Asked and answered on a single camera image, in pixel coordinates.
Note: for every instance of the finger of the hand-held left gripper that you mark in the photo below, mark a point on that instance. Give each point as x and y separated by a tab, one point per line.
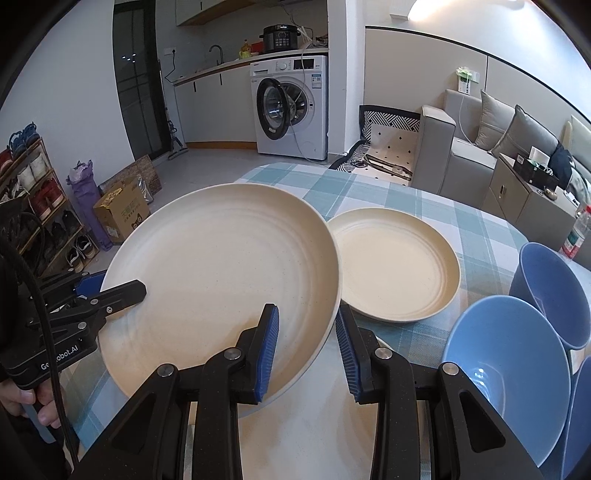
120	297
90	284

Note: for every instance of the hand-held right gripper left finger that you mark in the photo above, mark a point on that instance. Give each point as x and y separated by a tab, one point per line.
268	355

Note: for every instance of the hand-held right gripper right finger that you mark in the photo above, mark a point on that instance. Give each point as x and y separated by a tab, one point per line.
346	360

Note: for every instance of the cream ribbed plate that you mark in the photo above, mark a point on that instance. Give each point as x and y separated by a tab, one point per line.
392	267
221	277

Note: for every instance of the blue ceramic bowl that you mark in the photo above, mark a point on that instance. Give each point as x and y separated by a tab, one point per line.
508	369
554	295
579	415

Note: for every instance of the person's left forearm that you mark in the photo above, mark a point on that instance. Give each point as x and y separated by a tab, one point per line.
41	450

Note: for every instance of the person's left hand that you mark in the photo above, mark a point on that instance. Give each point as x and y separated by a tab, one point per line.
18	399

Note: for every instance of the brown cardboard box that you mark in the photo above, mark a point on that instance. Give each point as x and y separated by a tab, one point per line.
122	217

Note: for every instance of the purple fabric bag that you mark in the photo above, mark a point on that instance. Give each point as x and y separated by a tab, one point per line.
90	203

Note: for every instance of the shoe rack with shoes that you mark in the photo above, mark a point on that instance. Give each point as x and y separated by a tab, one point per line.
48	191

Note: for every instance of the wooden shoe rack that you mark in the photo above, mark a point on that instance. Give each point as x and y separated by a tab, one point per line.
23	161

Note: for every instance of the grey floor mop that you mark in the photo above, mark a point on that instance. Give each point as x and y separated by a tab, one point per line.
178	153

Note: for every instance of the teal white checked tablecloth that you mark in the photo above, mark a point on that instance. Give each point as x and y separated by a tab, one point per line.
369	194

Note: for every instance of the white power strip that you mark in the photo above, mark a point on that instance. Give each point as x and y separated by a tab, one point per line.
400	172

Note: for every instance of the dark glass door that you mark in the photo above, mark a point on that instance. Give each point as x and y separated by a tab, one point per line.
138	92

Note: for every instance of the white kitchen base cabinet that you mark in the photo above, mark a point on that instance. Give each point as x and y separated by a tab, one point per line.
217	106

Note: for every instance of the black white patterned floor mat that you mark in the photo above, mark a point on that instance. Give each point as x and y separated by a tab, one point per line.
392	138

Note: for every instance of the white washing machine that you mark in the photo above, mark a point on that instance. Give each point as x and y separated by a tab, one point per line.
304	124

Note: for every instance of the grey bedside cabinet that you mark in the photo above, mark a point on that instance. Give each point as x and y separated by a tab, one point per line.
512	194

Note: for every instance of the grey sofa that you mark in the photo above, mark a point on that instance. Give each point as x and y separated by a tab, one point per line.
466	157

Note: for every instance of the clear plastic water bottle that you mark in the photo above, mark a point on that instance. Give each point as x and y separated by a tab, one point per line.
573	235

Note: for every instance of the dark kitchen faucet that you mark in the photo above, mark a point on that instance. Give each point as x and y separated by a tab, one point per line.
220	55

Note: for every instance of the black storage box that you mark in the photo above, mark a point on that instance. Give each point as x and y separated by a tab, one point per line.
531	171

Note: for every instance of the small white box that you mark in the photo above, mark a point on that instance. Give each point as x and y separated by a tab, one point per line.
539	156

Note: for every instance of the grey sofa cushion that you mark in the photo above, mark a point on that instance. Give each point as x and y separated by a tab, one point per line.
526	134
494	115

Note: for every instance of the dark navy garment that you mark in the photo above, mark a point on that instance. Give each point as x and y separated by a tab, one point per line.
562	164

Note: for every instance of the black pressure cooker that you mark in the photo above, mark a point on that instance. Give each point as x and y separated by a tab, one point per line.
279	39

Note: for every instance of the beige padded headboard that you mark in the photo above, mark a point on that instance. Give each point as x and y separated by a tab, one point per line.
581	134

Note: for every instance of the white kitchen wall cabinet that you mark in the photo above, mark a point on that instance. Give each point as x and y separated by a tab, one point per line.
194	7

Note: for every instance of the white wall outlet holder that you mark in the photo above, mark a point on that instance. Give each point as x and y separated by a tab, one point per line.
465	82

